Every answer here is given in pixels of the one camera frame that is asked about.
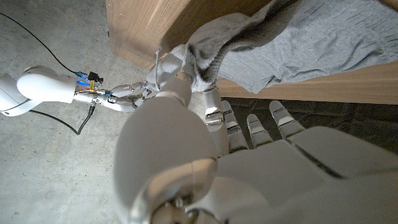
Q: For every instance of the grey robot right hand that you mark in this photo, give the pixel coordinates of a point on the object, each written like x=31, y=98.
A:
x=121, y=101

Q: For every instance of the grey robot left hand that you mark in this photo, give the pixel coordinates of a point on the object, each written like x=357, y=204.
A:
x=264, y=186

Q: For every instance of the grey fabric shorts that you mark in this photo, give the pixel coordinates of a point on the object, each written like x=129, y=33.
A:
x=295, y=46

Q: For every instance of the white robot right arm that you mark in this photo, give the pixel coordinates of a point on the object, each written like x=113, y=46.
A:
x=43, y=84

